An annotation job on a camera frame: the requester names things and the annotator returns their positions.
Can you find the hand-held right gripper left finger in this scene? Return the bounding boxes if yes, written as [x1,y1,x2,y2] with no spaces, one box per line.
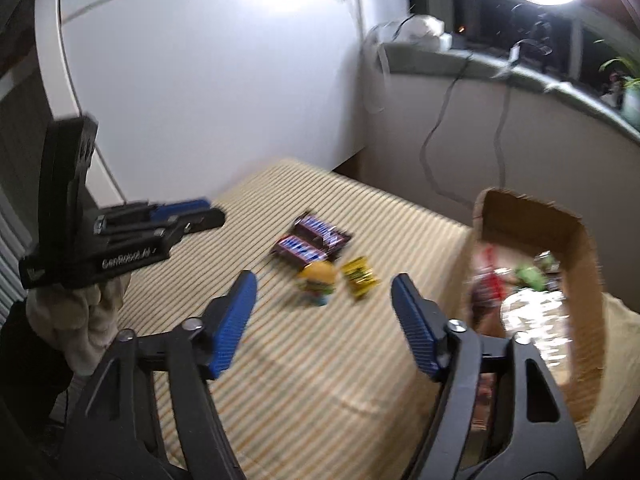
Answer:
[57,270,258,480]

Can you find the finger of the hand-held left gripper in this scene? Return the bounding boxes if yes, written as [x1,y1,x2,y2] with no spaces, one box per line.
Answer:
[99,197,212,227]
[95,207,227,243]

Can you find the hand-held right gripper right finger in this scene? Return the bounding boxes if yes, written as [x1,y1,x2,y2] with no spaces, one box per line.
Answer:
[391,273,587,480]

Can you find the yellow candy packet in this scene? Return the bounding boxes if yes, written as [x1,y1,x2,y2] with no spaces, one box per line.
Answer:
[341,257,379,301]

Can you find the red-edged brownie packet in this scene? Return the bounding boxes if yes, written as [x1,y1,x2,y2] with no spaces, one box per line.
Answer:
[470,245,507,337]

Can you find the burger-shaped gummy packet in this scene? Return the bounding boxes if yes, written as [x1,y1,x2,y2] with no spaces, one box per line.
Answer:
[298,260,337,307]

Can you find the brown chocolate bar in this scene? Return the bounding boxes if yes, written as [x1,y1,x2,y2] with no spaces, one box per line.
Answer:
[292,214,351,254]
[271,234,328,267]

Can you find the green wafer packet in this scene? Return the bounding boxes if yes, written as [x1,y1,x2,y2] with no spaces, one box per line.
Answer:
[515,265,549,292]

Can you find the cardboard box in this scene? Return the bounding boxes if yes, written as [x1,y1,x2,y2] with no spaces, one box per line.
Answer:
[462,189,609,423]

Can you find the person's left forearm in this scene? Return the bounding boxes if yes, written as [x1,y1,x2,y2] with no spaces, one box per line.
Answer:
[0,300,76,461]

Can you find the person's left hand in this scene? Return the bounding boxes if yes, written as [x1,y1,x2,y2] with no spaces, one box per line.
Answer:
[25,275,132,377]

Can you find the striped tablecloth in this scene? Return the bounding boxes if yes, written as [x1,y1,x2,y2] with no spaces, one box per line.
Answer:
[115,157,640,472]

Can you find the snack packets inside box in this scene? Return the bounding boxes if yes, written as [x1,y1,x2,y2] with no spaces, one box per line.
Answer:
[500,287,576,386]

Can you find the potted spider plant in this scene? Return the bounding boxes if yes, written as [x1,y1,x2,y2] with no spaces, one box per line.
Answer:
[599,55,640,122]

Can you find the black cable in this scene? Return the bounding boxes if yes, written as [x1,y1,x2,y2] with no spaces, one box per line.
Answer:
[421,52,476,202]
[494,74,514,189]

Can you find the white cable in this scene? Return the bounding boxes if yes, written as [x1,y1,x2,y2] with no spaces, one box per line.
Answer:
[361,17,417,117]

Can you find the white window frame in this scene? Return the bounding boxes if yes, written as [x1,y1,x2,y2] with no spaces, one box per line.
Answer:
[450,0,640,86]

